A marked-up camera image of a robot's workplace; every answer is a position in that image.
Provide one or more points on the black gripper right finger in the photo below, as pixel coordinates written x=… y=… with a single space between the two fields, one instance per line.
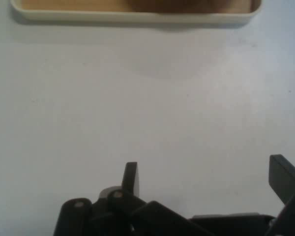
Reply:
x=284 y=177

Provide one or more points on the wooden tray with white rim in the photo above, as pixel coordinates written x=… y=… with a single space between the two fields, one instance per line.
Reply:
x=64 y=15

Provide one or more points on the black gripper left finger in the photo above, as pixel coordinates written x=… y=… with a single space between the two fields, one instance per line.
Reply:
x=127 y=211

